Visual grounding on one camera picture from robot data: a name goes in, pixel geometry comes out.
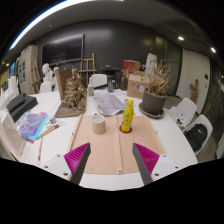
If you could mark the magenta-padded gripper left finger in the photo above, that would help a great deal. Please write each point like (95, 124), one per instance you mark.
(75, 160)

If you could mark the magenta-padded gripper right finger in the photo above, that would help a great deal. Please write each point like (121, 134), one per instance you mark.
(148, 160)

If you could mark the yellow drink bottle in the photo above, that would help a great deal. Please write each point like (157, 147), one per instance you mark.
(127, 116)

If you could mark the flat round red coaster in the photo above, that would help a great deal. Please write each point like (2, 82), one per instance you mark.
(125, 132)

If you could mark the paint brush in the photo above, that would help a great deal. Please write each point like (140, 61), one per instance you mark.
(50, 130)

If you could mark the beige ceramic cup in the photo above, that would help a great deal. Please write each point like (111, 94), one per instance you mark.
(98, 125)

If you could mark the small clear jar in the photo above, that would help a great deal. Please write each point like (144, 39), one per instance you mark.
(52, 120)

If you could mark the loose paper sheets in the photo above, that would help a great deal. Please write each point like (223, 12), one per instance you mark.
(176, 116)

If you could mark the black backpack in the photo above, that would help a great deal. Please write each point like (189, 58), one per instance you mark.
(196, 137)

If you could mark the colourful printed booklet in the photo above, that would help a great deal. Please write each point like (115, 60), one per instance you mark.
(31, 126)

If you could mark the dry plant in grey pot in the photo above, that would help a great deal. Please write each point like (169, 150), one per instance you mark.
(153, 101)

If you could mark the small round tin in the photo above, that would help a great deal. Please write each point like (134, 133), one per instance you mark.
(125, 102)

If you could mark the brown carved wood sculpture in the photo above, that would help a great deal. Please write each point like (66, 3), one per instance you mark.
(73, 96)

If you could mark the white chair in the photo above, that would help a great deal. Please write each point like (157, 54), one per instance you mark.
(208, 123)
(187, 108)
(98, 80)
(45, 87)

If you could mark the printed newspaper sheet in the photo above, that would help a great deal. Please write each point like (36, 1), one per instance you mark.
(108, 104)

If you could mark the clear plastic container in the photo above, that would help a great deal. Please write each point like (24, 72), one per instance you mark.
(11, 133)

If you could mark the small green-label plastic bottle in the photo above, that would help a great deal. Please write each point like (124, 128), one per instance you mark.
(91, 90)

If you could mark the brown cardboard box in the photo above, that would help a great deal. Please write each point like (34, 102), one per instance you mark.
(135, 86)

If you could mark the black box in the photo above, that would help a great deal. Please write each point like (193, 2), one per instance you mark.
(21, 106)

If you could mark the glass jar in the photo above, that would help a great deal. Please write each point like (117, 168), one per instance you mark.
(111, 86)

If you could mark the wooden figure sculpture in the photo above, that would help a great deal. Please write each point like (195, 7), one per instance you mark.
(194, 90)

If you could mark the wooden easel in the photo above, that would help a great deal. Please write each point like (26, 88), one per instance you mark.
(87, 66)
(35, 76)

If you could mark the white plaster bust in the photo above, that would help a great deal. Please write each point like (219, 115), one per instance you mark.
(47, 71)

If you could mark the red cardboard box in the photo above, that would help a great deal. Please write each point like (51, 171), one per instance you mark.
(130, 65)

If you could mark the white wrapped statue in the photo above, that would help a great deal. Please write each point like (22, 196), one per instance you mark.
(151, 63)

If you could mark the white cabinet with posters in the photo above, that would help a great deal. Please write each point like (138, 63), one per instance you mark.
(26, 68)

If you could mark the long ceiling light panel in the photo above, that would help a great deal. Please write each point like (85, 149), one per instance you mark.
(43, 16)

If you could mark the black wall screen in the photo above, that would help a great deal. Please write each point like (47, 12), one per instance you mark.
(63, 50)

